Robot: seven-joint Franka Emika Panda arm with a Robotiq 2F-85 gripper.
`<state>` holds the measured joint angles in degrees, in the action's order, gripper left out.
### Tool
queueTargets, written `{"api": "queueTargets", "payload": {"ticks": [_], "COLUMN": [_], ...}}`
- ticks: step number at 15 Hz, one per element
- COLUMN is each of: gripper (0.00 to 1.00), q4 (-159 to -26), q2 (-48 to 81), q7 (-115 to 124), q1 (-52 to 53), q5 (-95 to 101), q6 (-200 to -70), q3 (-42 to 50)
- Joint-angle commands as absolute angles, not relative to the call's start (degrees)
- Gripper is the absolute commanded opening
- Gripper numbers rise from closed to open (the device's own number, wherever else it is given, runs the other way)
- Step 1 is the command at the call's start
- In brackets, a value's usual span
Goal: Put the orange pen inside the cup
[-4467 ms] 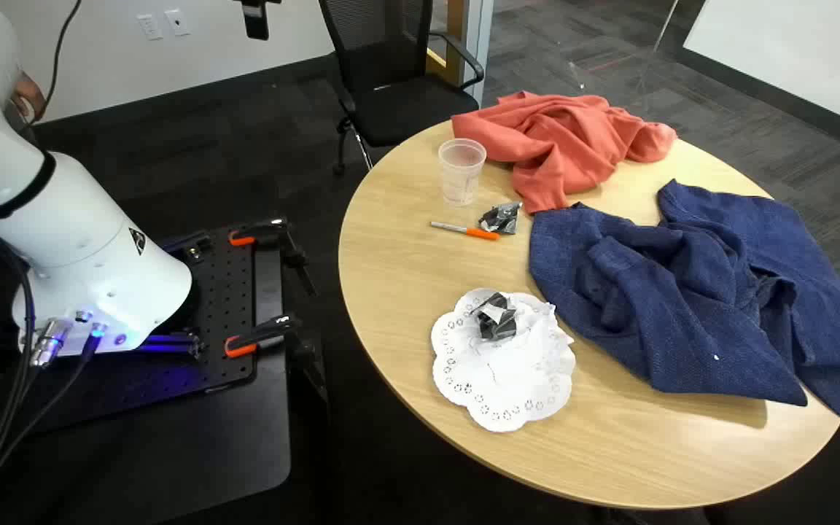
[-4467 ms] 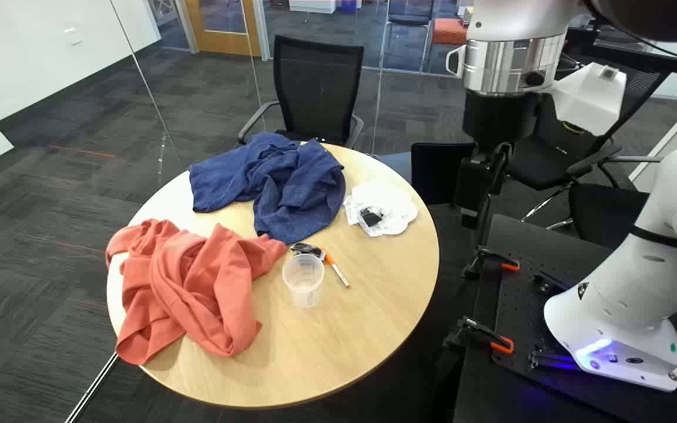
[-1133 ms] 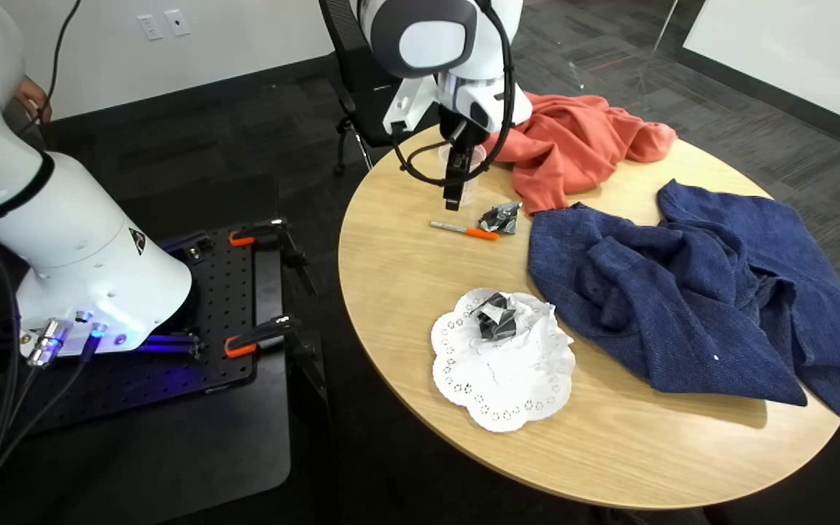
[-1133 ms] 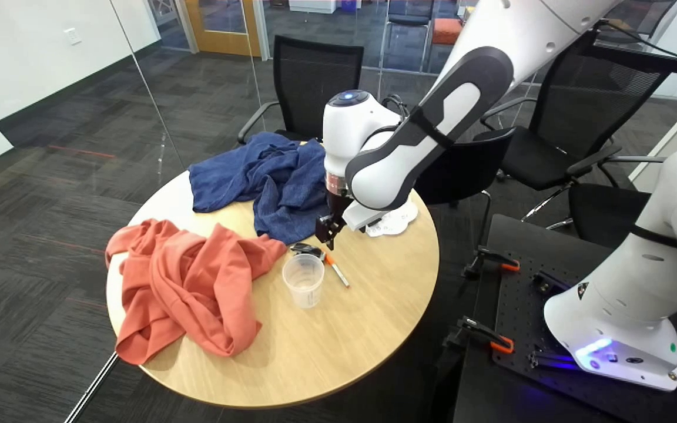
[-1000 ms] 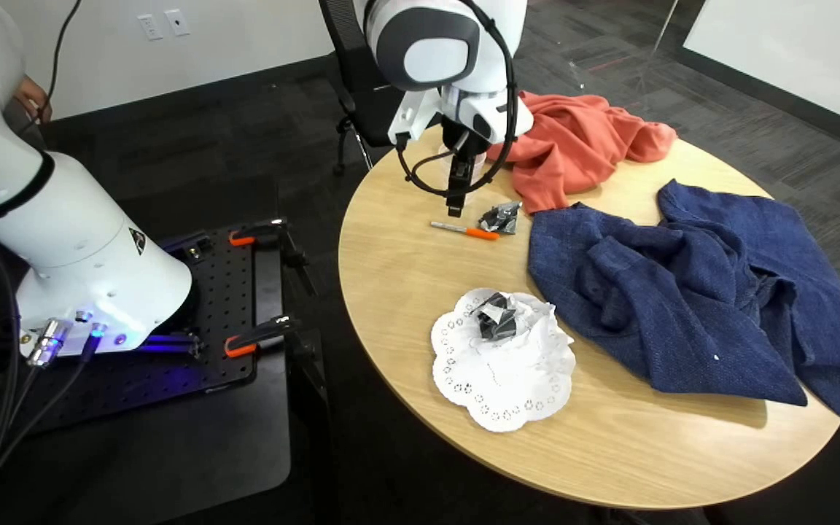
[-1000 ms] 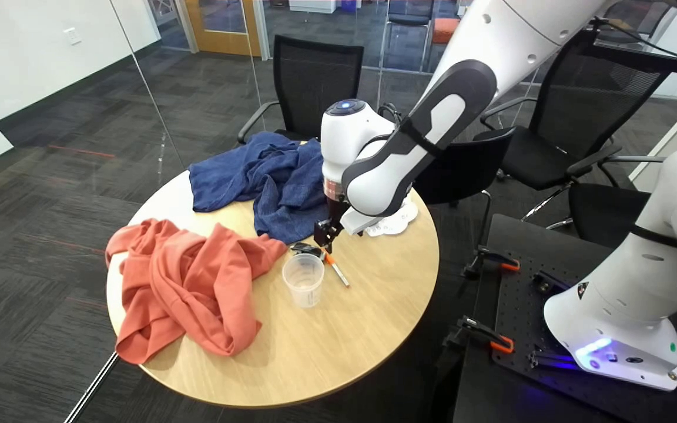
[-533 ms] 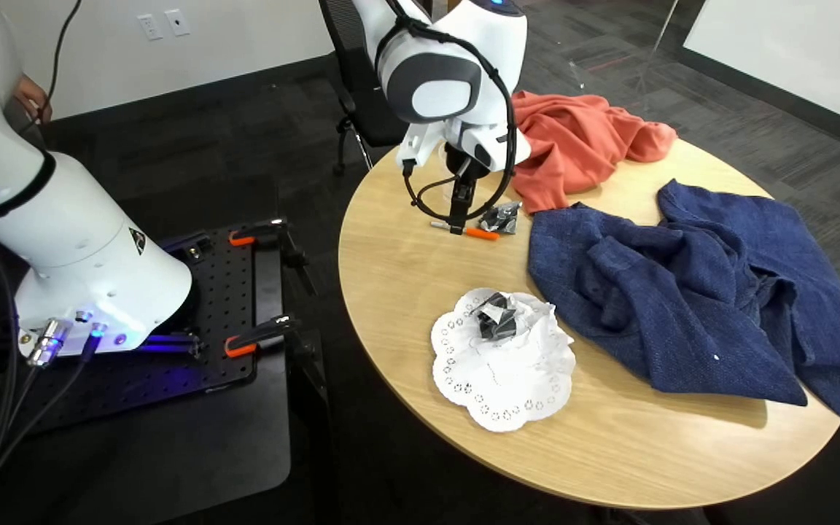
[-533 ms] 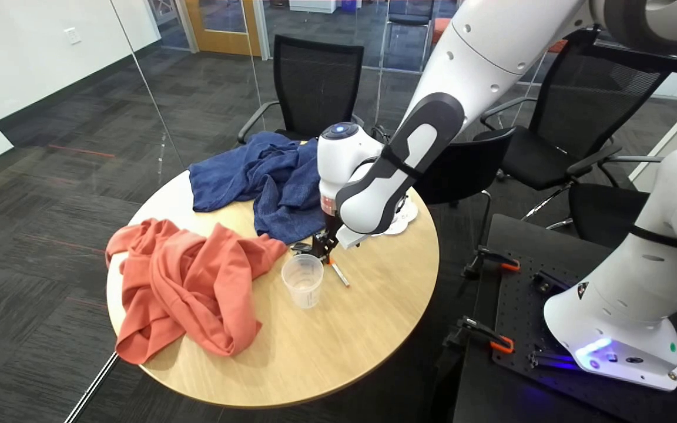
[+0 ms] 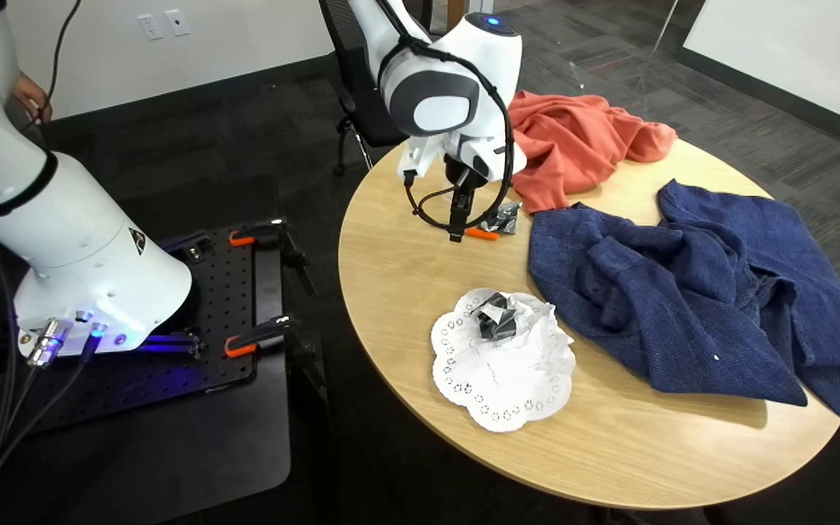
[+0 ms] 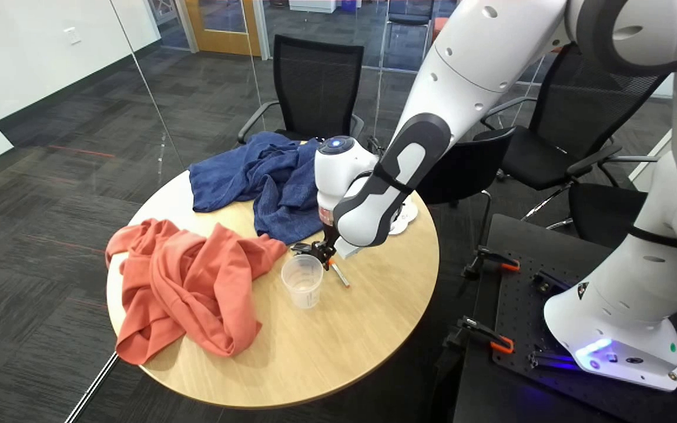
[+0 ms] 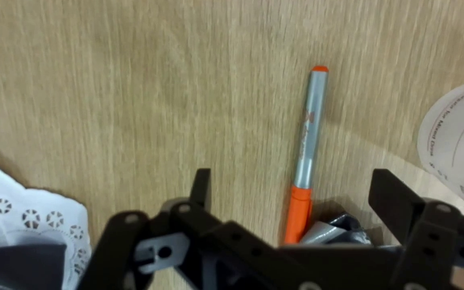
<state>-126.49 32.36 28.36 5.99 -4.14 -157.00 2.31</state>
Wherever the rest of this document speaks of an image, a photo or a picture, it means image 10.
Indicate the white wall switch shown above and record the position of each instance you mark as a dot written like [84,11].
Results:
[72,37]

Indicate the blue cloth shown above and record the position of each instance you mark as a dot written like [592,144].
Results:
[259,172]

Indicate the clear plastic measuring cup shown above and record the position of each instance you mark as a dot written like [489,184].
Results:
[305,286]

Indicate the black robot cart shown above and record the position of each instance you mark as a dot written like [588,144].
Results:
[480,390]

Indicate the orange and silver pen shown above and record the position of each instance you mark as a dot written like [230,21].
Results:
[342,276]

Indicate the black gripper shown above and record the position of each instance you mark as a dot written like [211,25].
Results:
[327,232]

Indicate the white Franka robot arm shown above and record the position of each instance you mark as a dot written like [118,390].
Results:
[480,63]

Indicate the white paper doily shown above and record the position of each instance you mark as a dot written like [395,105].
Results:
[406,219]

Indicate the black mesh-back office chair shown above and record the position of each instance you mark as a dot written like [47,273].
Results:
[317,85]

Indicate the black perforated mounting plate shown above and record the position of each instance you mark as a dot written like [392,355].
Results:
[535,314]

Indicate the black and orange clamp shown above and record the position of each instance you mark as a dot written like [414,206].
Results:
[492,262]
[484,338]

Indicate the orange cloth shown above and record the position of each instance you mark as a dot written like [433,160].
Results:
[189,289]

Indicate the wooden door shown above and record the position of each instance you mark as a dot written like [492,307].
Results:
[224,27]

